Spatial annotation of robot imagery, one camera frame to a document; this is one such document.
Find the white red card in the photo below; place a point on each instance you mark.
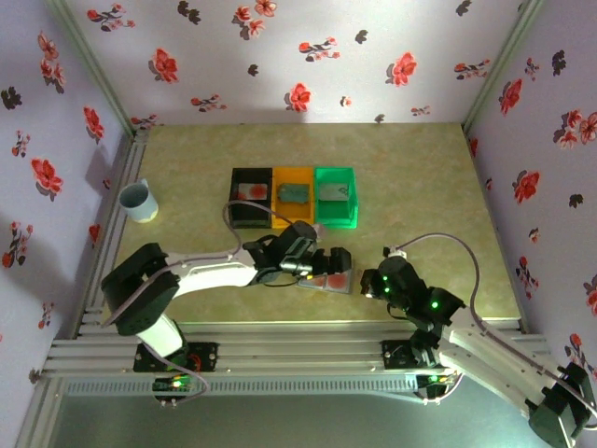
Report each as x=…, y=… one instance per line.
x=338, y=281
x=252, y=192

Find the teal card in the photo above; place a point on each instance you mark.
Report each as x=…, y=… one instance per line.
x=295, y=193
x=281, y=200

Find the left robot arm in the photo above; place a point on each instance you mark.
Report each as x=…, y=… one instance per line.
x=210, y=275

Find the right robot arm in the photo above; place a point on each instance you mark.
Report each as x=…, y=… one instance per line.
x=494, y=354

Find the grey card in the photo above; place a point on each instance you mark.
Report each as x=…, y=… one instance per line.
x=334, y=193

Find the orange plastic bin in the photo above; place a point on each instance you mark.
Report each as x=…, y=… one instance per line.
x=294, y=215

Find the green plastic bin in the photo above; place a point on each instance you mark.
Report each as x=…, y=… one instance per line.
x=337, y=214

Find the black plastic bin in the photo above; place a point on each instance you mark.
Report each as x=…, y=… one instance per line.
x=252, y=215

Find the right controller board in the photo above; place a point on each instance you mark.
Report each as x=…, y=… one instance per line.
x=434, y=379

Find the controller board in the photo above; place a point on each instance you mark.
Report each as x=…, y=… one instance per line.
x=434, y=379
x=175, y=385

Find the blue mug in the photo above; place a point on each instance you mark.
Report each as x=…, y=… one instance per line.
x=140, y=210

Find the left controller board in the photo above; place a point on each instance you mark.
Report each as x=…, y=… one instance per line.
x=175, y=385

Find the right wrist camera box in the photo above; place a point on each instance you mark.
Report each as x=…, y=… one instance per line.
x=395, y=253

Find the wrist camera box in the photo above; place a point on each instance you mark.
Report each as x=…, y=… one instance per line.
x=395, y=253
x=319, y=229

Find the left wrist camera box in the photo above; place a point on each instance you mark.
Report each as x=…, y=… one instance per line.
x=319, y=229

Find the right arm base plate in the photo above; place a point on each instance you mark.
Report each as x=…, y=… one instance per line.
x=394, y=357

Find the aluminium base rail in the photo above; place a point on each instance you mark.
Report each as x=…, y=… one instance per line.
x=298, y=350

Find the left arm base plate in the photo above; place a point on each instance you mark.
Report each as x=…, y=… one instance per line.
x=207, y=357

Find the aluminium side rail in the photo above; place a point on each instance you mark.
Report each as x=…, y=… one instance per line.
x=133, y=163

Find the aluminium corner post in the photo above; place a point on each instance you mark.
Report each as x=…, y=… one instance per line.
x=501, y=60
x=94, y=67

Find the aluminium frame strut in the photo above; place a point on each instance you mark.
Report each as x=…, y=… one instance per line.
x=37, y=415

